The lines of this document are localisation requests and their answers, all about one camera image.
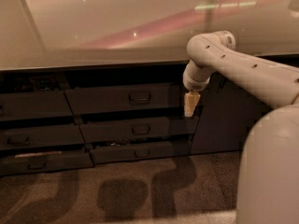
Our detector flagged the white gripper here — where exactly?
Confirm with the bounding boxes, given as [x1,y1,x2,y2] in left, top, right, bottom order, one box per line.
[183,74,209,118]

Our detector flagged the dark drawer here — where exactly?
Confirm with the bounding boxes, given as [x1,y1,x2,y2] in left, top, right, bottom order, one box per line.
[0,91,72,121]
[90,140,191,164]
[64,83,180,115]
[0,124,84,150]
[0,150,93,176]
[79,117,198,143]

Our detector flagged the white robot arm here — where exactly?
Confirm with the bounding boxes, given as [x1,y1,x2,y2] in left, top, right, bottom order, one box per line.
[183,31,299,224]

